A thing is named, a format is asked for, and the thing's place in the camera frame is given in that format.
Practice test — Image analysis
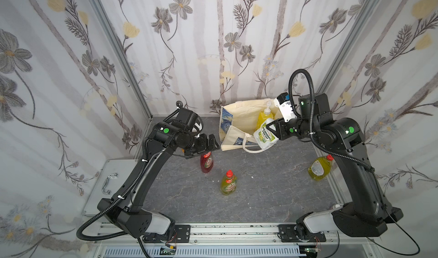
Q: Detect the white green-capped soap bottle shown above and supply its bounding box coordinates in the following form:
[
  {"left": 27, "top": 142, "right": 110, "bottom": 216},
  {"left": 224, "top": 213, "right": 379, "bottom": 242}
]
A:
[{"left": 253, "top": 119, "right": 279, "bottom": 151}]

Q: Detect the cream canvas starry-night shopping bag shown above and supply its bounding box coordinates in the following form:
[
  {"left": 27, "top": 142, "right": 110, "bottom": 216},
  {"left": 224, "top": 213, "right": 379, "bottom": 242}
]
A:
[{"left": 219, "top": 98, "right": 282, "bottom": 151}]

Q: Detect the green red-capped dish soap bottle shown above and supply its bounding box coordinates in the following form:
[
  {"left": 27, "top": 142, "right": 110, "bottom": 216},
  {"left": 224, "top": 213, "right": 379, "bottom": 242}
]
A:
[{"left": 220, "top": 170, "right": 237, "bottom": 195}]

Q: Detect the yellow pump dish soap bottle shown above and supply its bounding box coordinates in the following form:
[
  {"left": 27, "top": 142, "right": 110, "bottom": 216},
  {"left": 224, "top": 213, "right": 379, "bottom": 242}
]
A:
[{"left": 256, "top": 100, "right": 274, "bottom": 129}]

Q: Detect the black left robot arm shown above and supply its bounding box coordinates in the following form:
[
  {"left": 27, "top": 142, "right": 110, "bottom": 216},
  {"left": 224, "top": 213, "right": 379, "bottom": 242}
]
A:
[{"left": 76, "top": 118, "right": 219, "bottom": 242}]

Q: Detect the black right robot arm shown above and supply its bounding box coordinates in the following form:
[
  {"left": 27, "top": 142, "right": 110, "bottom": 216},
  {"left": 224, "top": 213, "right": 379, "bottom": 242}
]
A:
[{"left": 268, "top": 92, "right": 403, "bottom": 242}]

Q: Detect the red dish soap bottle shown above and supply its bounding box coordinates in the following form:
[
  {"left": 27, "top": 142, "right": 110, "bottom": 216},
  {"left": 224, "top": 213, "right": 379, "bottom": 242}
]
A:
[{"left": 200, "top": 151, "right": 214, "bottom": 173}]

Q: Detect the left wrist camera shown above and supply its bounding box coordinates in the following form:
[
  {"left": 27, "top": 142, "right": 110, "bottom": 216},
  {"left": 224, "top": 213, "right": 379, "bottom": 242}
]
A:
[{"left": 172, "top": 100, "right": 204, "bottom": 137}]

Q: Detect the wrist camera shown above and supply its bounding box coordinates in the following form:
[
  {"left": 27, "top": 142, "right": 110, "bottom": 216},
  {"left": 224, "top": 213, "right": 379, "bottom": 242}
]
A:
[
  {"left": 273, "top": 92, "right": 297, "bottom": 122},
  {"left": 172, "top": 100, "right": 204, "bottom": 137}
]

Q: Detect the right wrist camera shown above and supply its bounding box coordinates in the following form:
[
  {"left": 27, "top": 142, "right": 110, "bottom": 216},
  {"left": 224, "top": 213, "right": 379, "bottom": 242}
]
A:
[{"left": 273, "top": 92, "right": 297, "bottom": 122}]

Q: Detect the yellow-green red-capped bottle at wall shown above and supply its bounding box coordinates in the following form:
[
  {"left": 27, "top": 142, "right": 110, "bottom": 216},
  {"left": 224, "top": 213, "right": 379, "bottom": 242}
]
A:
[{"left": 308, "top": 155, "right": 334, "bottom": 181}]

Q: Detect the grey metal box with handle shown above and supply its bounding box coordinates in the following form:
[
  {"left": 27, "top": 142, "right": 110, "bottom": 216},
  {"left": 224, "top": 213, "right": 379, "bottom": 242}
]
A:
[{"left": 82, "top": 159, "right": 137, "bottom": 216}]

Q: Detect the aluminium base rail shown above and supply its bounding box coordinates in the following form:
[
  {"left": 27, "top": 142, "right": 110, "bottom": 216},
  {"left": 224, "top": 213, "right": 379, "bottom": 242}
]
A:
[{"left": 88, "top": 221, "right": 374, "bottom": 258}]

